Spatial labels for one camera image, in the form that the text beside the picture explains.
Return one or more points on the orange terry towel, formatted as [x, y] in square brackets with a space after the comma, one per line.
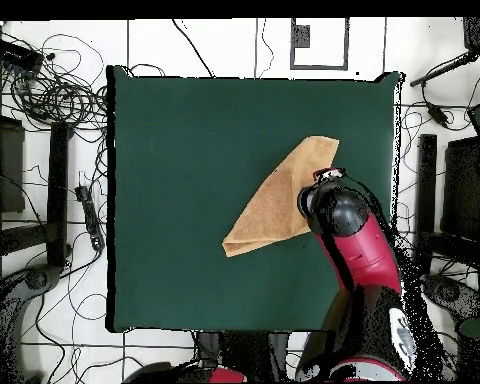
[272, 208]

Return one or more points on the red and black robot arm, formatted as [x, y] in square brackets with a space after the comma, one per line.
[364, 248]

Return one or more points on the dark flat panel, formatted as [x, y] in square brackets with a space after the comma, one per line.
[462, 188]
[8, 168]

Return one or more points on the black floor beam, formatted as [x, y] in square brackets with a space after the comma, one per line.
[427, 180]
[58, 192]

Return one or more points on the black power adapter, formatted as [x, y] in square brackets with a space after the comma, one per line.
[438, 115]

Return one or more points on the black rod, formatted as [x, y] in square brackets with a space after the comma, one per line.
[444, 68]

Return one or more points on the dark grey stand base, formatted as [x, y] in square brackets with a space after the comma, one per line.
[456, 296]
[36, 278]

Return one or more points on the dark green table cloth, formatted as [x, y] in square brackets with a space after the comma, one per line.
[164, 260]

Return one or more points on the black power strip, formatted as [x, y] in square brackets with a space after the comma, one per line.
[90, 216]

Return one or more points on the black rectangular box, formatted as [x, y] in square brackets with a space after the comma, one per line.
[16, 54]

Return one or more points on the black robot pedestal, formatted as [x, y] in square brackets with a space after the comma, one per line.
[244, 352]

